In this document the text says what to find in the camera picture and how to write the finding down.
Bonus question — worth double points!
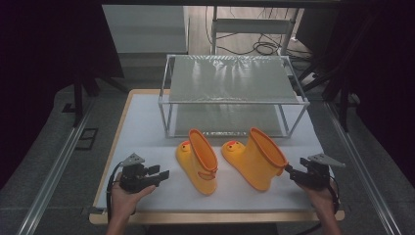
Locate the black floor bracket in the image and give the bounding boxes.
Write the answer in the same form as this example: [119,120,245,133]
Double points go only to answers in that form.
[74,127,99,152]

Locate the person's right hand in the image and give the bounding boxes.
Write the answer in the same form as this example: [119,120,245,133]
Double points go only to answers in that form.
[297,179,339,217]

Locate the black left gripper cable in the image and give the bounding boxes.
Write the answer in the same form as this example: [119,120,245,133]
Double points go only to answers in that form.
[106,161,124,223]

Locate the black stand legs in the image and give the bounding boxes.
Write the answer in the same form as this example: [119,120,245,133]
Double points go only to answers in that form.
[297,58,352,133]
[71,72,129,129]

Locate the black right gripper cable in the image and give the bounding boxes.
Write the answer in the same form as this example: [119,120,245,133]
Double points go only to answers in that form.
[295,175,342,235]

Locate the aluminium rail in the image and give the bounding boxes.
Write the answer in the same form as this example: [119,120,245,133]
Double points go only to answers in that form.
[16,97,96,235]
[324,101,403,235]

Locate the person's left hand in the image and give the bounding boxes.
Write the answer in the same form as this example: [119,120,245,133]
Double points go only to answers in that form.
[111,171,157,223]

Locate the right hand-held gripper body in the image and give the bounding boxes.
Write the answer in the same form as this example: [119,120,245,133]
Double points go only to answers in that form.
[295,153,346,192]

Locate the metal two-shelf shoe rack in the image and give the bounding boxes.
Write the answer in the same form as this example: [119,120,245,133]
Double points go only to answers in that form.
[158,53,311,139]

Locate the white cabinet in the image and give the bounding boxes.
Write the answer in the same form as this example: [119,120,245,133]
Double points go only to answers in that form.
[102,4,191,55]

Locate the black floor cables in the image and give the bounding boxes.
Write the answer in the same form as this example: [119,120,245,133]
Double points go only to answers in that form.
[205,6,314,62]

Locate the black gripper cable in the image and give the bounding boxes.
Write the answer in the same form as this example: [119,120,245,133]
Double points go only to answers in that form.
[295,175,342,235]
[106,161,124,223]

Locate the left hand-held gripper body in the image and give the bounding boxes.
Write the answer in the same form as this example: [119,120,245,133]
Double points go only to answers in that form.
[118,152,158,195]

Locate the yellow duck rain boot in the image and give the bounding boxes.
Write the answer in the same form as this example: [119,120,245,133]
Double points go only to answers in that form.
[175,127,219,197]
[221,126,290,192]

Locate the dark curtain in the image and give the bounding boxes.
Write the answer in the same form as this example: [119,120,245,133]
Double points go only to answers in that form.
[0,0,125,191]
[322,0,415,188]

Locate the grey metal stand frame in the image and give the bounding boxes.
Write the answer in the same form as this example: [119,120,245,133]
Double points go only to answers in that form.
[210,6,300,57]

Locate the white table mat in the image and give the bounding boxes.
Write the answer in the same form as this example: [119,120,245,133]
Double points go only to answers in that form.
[96,93,337,212]

